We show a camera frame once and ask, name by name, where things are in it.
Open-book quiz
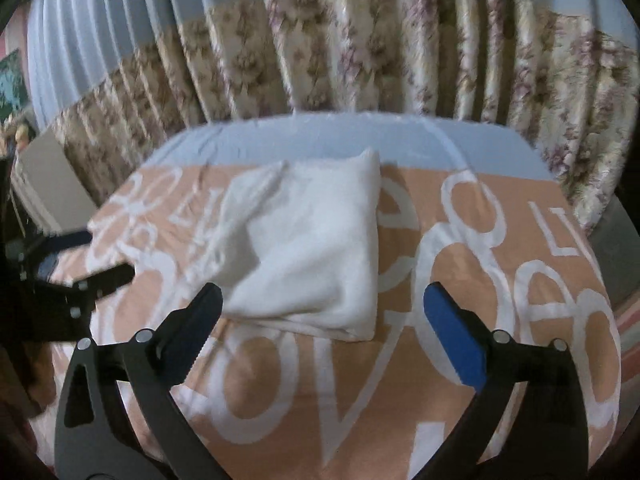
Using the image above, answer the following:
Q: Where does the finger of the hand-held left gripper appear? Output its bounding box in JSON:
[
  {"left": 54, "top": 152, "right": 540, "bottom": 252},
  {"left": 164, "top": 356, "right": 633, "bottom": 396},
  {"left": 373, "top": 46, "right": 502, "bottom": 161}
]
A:
[
  {"left": 20, "top": 229, "right": 95, "bottom": 271},
  {"left": 47, "top": 263, "right": 137, "bottom": 313}
]

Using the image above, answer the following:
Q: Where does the wall poster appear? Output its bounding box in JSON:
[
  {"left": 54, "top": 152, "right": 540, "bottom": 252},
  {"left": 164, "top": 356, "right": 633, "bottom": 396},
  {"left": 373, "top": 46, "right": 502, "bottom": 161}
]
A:
[{"left": 0, "top": 49, "right": 27, "bottom": 112}]

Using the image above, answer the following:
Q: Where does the white knit sweater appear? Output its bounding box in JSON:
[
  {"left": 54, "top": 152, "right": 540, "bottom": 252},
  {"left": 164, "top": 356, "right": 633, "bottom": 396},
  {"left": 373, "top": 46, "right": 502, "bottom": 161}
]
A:
[{"left": 210, "top": 147, "right": 383, "bottom": 342}]

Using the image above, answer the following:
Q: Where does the white cabinet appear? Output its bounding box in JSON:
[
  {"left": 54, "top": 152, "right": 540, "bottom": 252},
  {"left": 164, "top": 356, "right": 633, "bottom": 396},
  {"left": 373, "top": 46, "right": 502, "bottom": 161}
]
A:
[{"left": 11, "top": 129, "right": 99, "bottom": 235}]

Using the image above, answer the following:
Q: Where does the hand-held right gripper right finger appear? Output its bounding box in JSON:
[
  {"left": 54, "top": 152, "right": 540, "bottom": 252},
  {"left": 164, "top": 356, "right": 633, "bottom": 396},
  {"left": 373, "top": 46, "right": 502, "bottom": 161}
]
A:
[{"left": 410, "top": 282, "right": 587, "bottom": 480}]

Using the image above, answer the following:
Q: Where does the striped cloth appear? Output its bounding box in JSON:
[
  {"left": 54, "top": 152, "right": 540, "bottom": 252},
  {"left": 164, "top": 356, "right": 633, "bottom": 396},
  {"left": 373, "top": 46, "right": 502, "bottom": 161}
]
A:
[{"left": 614, "top": 294, "right": 640, "bottom": 343}]

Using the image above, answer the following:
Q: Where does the floral curtain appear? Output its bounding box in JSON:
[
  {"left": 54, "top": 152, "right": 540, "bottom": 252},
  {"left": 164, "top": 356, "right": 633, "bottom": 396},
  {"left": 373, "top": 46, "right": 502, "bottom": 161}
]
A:
[{"left": 25, "top": 0, "right": 640, "bottom": 238}]

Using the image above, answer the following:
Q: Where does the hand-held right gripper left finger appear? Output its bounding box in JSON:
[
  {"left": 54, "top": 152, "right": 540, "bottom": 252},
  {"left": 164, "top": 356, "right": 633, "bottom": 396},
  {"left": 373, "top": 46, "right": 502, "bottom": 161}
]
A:
[{"left": 54, "top": 282, "right": 232, "bottom": 480}]

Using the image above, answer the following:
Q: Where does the peach and blue printed bedsheet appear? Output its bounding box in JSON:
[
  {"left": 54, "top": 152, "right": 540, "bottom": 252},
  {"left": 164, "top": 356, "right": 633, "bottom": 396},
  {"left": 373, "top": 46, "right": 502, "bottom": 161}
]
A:
[{"left": 30, "top": 112, "right": 625, "bottom": 480}]

